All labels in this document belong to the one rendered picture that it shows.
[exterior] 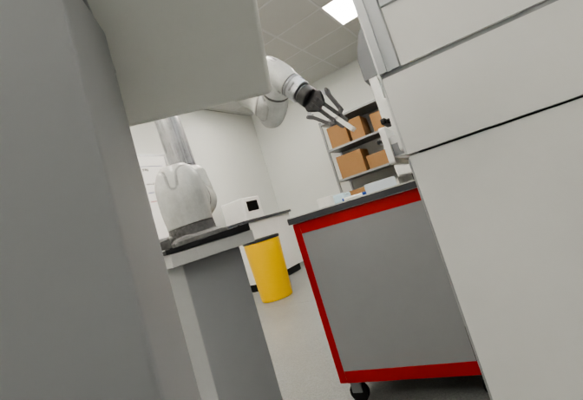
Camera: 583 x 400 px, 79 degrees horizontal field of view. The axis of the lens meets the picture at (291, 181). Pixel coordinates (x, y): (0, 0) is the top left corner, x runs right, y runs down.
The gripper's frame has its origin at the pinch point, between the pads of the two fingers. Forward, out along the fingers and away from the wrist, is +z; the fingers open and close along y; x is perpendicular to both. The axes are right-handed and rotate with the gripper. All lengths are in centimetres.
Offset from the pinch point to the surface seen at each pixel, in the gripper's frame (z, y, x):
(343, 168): -89, -87, 385
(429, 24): 20, 25, -55
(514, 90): 36, 23, -55
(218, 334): 15, -69, -33
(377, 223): 27.8, -23.1, 11.2
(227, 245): -1, -49, -27
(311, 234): 10.4, -43.9, 11.3
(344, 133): -118, -44, 383
